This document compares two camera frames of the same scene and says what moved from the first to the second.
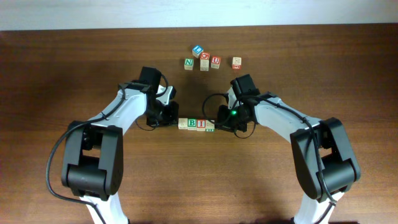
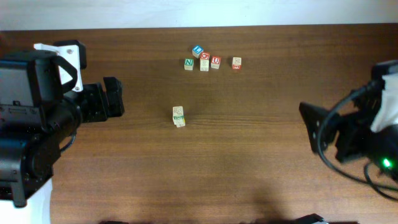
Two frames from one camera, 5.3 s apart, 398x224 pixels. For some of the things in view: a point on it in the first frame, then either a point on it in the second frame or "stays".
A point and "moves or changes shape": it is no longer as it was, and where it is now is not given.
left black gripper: (171, 119) → (99, 102)
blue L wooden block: (197, 50) stays
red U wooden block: (215, 61) stays
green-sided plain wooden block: (210, 126) moves or changes shape
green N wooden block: (188, 63) stays
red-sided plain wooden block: (236, 63) stays
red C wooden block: (204, 59) stays
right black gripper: (222, 122) → (316, 115)
